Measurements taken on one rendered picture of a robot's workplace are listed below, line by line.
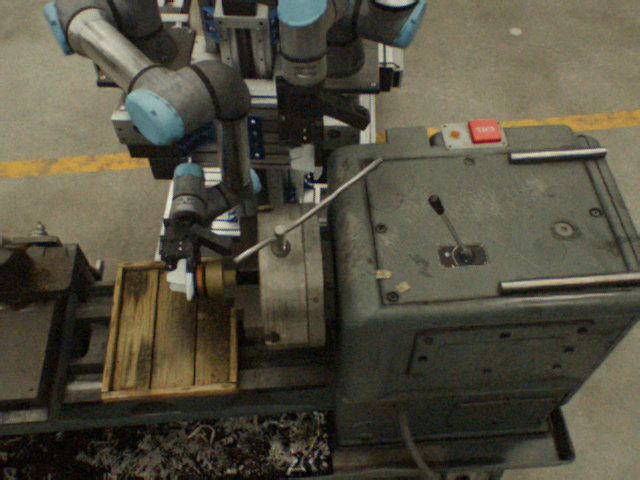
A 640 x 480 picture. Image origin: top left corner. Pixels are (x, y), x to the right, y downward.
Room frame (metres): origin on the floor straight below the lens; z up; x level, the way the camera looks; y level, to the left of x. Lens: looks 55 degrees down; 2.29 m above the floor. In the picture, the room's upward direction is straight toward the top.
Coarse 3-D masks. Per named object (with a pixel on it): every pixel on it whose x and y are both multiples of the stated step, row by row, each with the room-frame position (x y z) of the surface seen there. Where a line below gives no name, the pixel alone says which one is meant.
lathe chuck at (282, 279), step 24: (264, 216) 0.80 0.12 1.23; (288, 216) 0.79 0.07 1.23; (288, 240) 0.73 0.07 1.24; (264, 264) 0.68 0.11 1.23; (288, 264) 0.68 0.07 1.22; (264, 288) 0.64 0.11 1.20; (288, 288) 0.64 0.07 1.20; (264, 312) 0.61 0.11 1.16; (288, 312) 0.61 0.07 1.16; (288, 336) 0.59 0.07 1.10
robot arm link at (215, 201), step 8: (208, 192) 1.03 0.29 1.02; (216, 192) 1.03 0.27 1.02; (208, 200) 1.00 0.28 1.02; (216, 200) 1.01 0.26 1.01; (224, 200) 1.01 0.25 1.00; (208, 208) 0.98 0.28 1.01; (216, 208) 0.99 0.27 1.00; (224, 208) 1.00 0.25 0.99; (208, 216) 0.97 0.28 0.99; (216, 216) 0.99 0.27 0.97; (208, 224) 0.97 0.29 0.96
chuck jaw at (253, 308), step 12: (228, 288) 0.70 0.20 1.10; (240, 288) 0.70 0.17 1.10; (252, 288) 0.70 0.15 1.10; (228, 300) 0.67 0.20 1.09; (240, 300) 0.67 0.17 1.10; (252, 300) 0.67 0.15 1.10; (240, 312) 0.65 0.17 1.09; (252, 312) 0.64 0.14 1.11; (252, 324) 0.61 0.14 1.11; (252, 336) 0.60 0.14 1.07; (276, 336) 0.59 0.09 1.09
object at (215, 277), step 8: (200, 264) 0.76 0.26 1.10; (208, 264) 0.75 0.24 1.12; (216, 264) 0.75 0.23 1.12; (200, 272) 0.73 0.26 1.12; (208, 272) 0.73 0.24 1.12; (216, 272) 0.73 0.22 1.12; (224, 272) 0.73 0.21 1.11; (232, 272) 0.73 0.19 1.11; (200, 280) 0.71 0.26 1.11; (208, 280) 0.71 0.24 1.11; (216, 280) 0.71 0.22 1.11; (224, 280) 0.72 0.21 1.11; (232, 280) 0.72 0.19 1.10; (200, 288) 0.70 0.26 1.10; (208, 288) 0.70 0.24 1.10; (216, 288) 0.70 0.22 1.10; (224, 288) 0.70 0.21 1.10; (200, 296) 0.69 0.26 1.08; (208, 296) 0.69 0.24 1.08; (216, 296) 0.69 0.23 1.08; (224, 296) 0.69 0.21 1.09
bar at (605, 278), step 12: (564, 276) 0.62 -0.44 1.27; (576, 276) 0.62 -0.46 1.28; (588, 276) 0.62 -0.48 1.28; (600, 276) 0.62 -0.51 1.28; (612, 276) 0.62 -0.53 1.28; (624, 276) 0.62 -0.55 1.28; (636, 276) 0.62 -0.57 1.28; (504, 288) 0.60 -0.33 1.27; (516, 288) 0.60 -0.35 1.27; (528, 288) 0.60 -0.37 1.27; (540, 288) 0.60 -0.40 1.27; (552, 288) 0.60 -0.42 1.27
